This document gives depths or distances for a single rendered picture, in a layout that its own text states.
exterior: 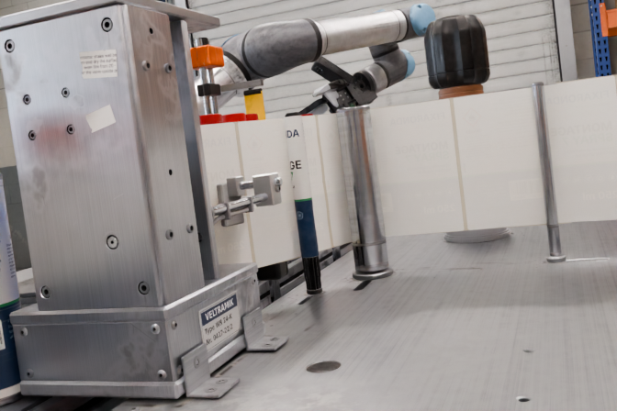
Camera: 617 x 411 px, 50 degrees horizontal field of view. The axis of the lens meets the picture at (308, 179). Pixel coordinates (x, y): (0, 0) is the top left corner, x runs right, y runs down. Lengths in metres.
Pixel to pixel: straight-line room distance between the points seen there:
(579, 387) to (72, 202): 0.33
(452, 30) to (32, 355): 0.63
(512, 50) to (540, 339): 4.78
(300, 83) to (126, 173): 5.21
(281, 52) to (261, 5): 4.42
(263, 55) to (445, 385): 1.10
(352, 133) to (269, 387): 0.34
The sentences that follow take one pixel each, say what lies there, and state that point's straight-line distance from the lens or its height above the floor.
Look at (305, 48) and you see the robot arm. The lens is 1.44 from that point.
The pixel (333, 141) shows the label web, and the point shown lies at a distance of 0.74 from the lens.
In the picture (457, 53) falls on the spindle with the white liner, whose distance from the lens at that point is 0.90.
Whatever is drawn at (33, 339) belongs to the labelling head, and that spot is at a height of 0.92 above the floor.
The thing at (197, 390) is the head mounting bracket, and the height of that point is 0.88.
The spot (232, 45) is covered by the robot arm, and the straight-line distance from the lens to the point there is 1.52.
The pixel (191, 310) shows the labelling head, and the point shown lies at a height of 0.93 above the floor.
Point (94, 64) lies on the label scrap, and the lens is 0.45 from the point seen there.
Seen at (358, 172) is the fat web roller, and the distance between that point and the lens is 0.72.
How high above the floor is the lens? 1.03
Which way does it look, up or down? 3 degrees down
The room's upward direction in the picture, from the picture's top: 7 degrees counter-clockwise
